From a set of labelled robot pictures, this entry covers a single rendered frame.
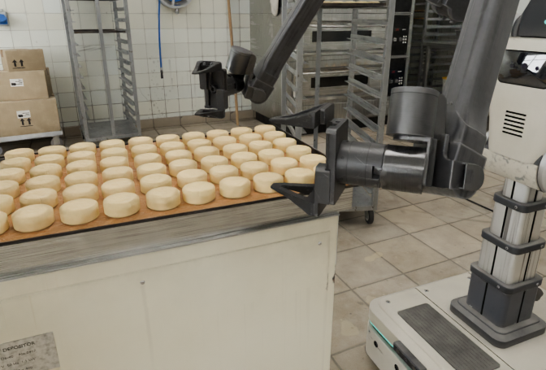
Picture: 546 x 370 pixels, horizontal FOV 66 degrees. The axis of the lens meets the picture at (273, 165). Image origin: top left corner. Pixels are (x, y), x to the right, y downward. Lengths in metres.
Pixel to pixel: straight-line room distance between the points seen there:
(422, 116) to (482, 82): 0.12
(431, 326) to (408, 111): 1.05
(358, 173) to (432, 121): 0.11
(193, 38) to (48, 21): 1.40
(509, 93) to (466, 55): 0.65
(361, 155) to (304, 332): 0.44
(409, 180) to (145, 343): 0.49
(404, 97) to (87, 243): 0.47
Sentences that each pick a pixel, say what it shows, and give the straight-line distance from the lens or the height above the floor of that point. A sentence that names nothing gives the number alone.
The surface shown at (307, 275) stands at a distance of 0.79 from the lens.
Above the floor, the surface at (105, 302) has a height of 0.77.
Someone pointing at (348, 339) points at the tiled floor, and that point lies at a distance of 1.78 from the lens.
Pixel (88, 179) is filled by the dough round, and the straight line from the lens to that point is 0.75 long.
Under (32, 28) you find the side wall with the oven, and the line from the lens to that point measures 4.74.
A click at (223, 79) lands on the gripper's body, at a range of 1.09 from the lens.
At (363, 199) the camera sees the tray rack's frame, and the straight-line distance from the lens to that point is 2.57.
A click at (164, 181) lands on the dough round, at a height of 0.92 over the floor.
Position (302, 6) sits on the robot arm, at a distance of 1.15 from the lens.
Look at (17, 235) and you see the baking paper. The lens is 0.65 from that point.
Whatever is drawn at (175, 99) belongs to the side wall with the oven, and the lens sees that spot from 4.91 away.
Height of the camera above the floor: 1.17
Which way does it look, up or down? 19 degrees down
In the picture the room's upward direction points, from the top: straight up
